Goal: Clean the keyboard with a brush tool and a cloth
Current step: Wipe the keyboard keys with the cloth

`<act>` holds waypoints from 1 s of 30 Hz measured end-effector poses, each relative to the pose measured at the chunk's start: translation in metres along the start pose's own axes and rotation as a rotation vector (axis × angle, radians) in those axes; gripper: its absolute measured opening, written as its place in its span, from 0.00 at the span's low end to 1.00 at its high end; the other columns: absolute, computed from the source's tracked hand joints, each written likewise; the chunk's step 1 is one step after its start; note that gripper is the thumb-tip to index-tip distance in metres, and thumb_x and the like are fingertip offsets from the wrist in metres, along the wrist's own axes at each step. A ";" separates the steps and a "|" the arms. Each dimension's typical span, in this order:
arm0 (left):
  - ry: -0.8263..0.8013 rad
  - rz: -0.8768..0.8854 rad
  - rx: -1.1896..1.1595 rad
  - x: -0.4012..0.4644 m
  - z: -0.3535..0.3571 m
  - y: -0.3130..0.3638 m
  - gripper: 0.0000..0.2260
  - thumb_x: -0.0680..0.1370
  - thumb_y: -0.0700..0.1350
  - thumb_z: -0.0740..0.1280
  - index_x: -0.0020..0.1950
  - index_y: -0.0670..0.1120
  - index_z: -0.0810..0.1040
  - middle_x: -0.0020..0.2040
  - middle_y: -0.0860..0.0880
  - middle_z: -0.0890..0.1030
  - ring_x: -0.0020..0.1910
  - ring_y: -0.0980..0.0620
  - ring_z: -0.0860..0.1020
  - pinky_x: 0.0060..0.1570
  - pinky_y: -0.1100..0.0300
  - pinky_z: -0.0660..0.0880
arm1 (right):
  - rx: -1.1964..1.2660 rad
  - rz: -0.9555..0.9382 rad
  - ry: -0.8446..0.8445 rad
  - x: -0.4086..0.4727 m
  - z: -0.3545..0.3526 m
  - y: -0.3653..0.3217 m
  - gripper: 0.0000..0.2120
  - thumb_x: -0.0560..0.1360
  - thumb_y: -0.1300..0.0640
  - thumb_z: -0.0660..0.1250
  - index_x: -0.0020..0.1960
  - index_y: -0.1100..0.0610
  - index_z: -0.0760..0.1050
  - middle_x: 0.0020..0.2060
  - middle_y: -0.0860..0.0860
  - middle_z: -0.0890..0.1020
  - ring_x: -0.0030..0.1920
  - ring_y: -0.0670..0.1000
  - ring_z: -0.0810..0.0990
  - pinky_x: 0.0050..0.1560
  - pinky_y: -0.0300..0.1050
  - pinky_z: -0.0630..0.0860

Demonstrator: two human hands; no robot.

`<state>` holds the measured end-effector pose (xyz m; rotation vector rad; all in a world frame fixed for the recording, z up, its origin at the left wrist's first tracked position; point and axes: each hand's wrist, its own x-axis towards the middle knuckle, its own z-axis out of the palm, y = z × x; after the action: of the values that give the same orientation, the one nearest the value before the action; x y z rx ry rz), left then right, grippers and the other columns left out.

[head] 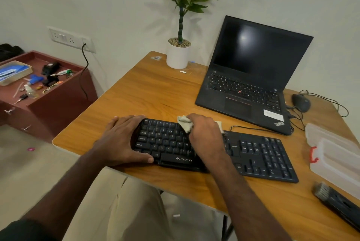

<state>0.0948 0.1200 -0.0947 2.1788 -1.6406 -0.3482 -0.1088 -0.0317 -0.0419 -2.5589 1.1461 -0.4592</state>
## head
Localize person's left hand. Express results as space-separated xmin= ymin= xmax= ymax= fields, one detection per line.
xmin=93 ymin=115 xmax=155 ymax=167

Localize person's right hand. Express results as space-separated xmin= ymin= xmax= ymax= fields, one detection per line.
xmin=186 ymin=113 xmax=230 ymax=170

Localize grey cleaning cloth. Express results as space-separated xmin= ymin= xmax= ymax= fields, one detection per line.
xmin=177 ymin=115 xmax=224 ymax=134

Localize black computer keyboard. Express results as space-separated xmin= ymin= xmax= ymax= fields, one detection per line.
xmin=131 ymin=118 xmax=299 ymax=183

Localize person's right forearm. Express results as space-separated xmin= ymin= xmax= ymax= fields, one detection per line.
xmin=208 ymin=157 xmax=293 ymax=241

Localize person's left forearm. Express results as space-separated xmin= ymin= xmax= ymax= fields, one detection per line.
xmin=21 ymin=146 xmax=110 ymax=241

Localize beige trousers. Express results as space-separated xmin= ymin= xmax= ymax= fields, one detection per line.
xmin=62 ymin=166 xmax=223 ymax=241

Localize green plant in white pot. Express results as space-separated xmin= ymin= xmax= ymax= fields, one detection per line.
xmin=141 ymin=0 xmax=224 ymax=70

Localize black laptop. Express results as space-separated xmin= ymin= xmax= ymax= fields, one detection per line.
xmin=195 ymin=16 xmax=314 ymax=136

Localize red-brown drawer cabinet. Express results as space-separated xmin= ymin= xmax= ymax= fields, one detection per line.
xmin=0 ymin=50 xmax=98 ymax=143

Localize black computer mouse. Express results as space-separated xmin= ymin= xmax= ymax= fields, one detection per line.
xmin=291 ymin=93 xmax=311 ymax=113

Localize black table leg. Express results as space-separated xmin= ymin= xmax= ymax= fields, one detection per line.
xmin=221 ymin=215 xmax=234 ymax=241

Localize white and green tool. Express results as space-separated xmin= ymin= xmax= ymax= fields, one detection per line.
xmin=51 ymin=69 xmax=74 ymax=78

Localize small black gadget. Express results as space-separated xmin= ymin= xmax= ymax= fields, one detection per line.
xmin=42 ymin=75 xmax=60 ymax=87

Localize black charger adapter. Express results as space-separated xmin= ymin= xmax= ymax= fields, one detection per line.
xmin=41 ymin=61 xmax=60 ymax=76

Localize small clear bottle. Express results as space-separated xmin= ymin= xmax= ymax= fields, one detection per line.
xmin=24 ymin=84 xmax=39 ymax=99

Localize small blue bottle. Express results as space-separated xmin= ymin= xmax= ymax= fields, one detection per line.
xmin=28 ymin=74 xmax=45 ymax=85

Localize black key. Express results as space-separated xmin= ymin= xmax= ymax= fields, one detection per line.
xmin=13 ymin=94 xmax=29 ymax=105

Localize black sleeve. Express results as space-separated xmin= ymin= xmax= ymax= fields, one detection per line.
xmin=0 ymin=219 xmax=57 ymax=241

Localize thin wooden stick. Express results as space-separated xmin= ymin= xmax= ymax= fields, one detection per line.
xmin=13 ymin=82 xmax=25 ymax=98

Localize clear plastic box red latch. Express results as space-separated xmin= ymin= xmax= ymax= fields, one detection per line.
xmin=305 ymin=123 xmax=360 ymax=200

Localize clear tray with blue items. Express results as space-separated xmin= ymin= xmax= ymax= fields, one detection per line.
xmin=0 ymin=61 xmax=33 ymax=87

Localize black cleaning brush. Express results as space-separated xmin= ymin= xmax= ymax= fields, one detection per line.
xmin=312 ymin=182 xmax=360 ymax=232

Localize black bag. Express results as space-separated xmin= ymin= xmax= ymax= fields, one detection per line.
xmin=0 ymin=43 xmax=25 ymax=63

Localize black power cable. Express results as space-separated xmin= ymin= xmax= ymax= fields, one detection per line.
xmin=79 ymin=43 xmax=89 ymax=100

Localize black mouse cable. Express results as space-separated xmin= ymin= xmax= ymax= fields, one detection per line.
xmin=298 ymin=90 xmax=349 ymax=117

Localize white wall socket panel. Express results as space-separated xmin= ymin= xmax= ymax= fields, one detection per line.
xmin=47 ymin=26 xmax=97 ymax=54

